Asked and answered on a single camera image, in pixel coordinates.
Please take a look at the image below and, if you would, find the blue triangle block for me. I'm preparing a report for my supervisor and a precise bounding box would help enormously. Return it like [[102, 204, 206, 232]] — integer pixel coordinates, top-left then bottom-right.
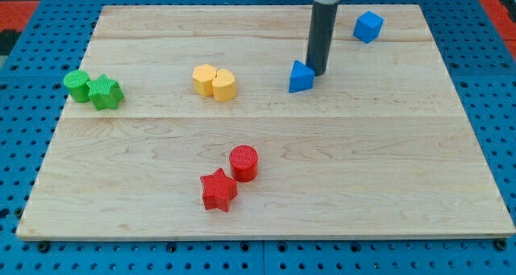
[[289, 60, 314, 93]]

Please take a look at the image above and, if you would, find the red cylinder block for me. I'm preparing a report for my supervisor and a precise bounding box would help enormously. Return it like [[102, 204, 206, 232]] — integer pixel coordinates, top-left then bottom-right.
[[229, 145, 259, 182]]

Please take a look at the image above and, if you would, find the red star block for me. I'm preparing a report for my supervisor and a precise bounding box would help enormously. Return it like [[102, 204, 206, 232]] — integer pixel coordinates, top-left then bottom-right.
[[200, 168, 238, 212]]

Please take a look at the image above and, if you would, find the wooden board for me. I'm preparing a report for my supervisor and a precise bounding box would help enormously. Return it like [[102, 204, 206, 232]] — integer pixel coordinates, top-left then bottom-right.
[[17, 5, 515, 242]]

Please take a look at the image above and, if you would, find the yellow pentagon block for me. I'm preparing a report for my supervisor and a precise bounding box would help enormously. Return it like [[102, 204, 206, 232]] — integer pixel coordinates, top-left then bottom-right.
[[192, 64, 217, 97]]

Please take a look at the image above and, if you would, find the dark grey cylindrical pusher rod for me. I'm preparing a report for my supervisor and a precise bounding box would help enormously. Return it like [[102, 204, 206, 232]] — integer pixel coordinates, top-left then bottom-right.
[[306, 2, 339, 76]]

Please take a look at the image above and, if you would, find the blue cube block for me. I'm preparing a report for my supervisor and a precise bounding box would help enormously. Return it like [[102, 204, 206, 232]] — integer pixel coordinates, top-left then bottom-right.
[[353, 11, 384, 44]]

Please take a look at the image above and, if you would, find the green star block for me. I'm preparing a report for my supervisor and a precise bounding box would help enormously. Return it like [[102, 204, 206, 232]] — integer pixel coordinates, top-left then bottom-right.
[[86, 74, 124, 110]]

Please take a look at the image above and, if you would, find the green cylinder block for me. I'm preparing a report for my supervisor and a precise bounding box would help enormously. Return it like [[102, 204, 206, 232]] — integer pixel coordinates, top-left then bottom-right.
[[63, 70, 90, 103]]

